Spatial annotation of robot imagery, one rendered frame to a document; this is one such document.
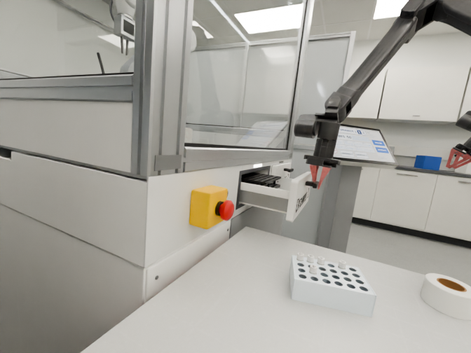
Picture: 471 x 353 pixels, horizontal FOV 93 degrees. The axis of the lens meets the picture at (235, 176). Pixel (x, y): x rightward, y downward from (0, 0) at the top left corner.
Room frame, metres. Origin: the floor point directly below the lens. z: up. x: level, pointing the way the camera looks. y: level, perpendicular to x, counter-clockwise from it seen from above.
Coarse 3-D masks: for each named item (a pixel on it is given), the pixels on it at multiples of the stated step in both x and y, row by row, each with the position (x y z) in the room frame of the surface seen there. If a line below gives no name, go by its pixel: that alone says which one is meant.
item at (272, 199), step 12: (276, 180) 0.83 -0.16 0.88; (288, 180) 0.82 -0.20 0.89; (240, 192) 0.63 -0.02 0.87; (252, 192) 0.61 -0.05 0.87; (264, 192) 0.60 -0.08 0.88; (276, 192) 0.59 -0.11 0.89; (288, 192) 0.58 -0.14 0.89; (252, 204) 0.61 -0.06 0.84; (264, 204) 0.60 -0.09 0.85; (276, 204) 0.58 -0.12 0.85
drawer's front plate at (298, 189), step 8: (304, 176) 0.64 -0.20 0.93; (296, 184) 0.55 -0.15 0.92; (304, 184) 0.66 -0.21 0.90; (296, 192) 0.55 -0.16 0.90; (304, 192) 0.68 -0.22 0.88; (296, 200) 0.57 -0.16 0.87; (304, 200) 0.71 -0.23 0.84; (288, 208) 0.55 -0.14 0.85; (296, 208) 0.59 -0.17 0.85; (288, 216) 0.55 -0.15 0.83
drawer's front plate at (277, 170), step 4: (280, 164) 1.01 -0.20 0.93; (284, 164) 1.03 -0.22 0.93; (288, 164) 1.09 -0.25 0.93; (272, 168) 0.90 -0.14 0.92; (276, 168) 0.90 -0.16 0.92; (280, 168) 0.96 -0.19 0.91; (272, 172) 0.90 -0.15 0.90; (276, 172) 0.91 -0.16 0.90; (280, 172) 0.97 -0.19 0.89; (284, 172) 1.03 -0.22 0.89; (288, 172) 1.12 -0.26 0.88; (284, 176) 1.05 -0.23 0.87
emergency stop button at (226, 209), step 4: (228, 200) 0.42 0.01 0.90; (224, 204) 0.41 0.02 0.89; (228, 204) 0.41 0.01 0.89; (232, 204) 0.42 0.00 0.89; (220, 208) 0.42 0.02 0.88; (224, 208) 0.40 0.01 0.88; (228, 208) 0.41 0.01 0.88; (232, 208) 0.42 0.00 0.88; (220, 212) 0.41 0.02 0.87; (224, 212) 0.40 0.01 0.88; (228, 212) 0.41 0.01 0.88; (232, 212) 0.42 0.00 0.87; (224, 216) 0.40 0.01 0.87; (228, 216) 0.41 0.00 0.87; (224, 220) 0.41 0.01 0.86
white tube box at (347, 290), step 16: (304, 272) 0.36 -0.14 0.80; (320, 272) 0.36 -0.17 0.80; (336, 272) 0.37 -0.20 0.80; (352, 272) 0.37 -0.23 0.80; (304, 288) 0.33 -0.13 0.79; (320, 288) 0.33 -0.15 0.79; (336, 288) 0.33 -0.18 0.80; (352, 288) 0.34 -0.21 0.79; (368, 288) 0.33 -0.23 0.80; (320, 304) 0.33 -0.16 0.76; (336, 304) 0.32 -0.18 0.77; (352, 304) 0.32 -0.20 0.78; (368, 304) 0.32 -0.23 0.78
